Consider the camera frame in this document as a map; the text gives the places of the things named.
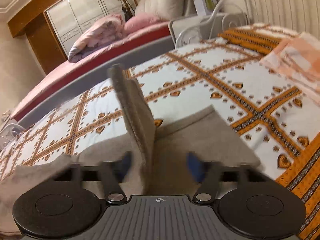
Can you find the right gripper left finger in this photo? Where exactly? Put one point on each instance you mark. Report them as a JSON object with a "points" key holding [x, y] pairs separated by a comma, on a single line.
{"points": [[111, 174]]}

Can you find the pink pillow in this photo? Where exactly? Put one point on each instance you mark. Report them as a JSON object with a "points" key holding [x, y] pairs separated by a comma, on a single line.
{"points": [[140, 21]]}

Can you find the large pink red bed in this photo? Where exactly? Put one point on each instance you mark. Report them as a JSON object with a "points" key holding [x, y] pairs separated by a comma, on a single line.
{"points": [[137, 48]]}

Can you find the wooden coat rack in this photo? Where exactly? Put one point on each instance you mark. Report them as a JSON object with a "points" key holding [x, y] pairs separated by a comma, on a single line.
{"points": [[127, 10]]}

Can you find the beige cushioned headboard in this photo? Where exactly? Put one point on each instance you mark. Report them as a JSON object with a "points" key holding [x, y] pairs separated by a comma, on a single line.
{"points": [[166, 9]]}

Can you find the orange white patterned bedsheet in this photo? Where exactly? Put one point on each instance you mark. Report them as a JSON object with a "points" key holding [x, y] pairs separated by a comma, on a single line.
{"points": [[271, 115]]}

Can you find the grey fleece pants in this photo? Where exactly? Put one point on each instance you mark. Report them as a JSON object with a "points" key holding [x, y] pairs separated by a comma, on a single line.
{"points": [[158, 153]]}

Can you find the folded pink quilt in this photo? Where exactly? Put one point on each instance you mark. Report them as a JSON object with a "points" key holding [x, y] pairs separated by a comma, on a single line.
{"points": [[103, 32]]}

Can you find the brown wooden door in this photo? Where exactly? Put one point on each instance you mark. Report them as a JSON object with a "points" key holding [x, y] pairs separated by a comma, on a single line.
{"points": [[45, 43]]}

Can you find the folded peach checkered cloth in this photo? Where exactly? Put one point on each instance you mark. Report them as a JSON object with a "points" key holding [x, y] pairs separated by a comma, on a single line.
{"points": [[298, 60]]}

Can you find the white sliding-door wardrobe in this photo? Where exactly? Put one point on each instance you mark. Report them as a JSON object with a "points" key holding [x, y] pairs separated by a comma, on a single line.
{"points": [[71, 18]]}

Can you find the orange patterned pillow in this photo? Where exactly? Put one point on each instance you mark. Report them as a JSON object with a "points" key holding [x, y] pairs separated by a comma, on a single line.
{"points": [[250, 39]]}

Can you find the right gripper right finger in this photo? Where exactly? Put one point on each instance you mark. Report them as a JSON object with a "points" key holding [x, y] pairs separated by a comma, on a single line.
{"points": [[207, 174]]}

